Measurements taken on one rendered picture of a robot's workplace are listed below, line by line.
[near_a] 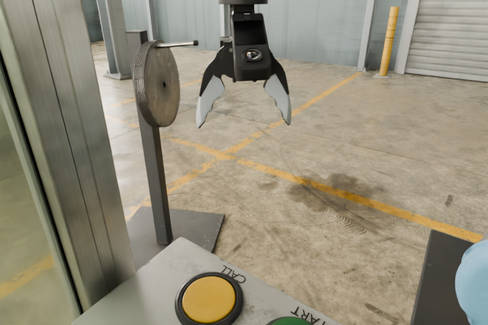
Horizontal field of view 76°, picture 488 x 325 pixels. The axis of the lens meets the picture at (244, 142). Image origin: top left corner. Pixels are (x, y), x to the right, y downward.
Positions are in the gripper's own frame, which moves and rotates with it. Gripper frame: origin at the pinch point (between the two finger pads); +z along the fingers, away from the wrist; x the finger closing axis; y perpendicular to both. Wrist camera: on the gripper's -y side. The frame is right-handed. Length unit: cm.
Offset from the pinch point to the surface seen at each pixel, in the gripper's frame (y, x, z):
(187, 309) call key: -31.4, 6.7, 0.8
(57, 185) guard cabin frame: -29.2, 14.3, -8.6
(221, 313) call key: -31.9, 4.3, 0.8
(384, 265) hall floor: 53, -68, 91
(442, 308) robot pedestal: -22.1, -23.3, 16.3
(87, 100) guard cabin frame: -26.9, 12.4, -13.4
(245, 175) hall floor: 138, -12, 91
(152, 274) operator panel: -27.7, 9.9, 1.2
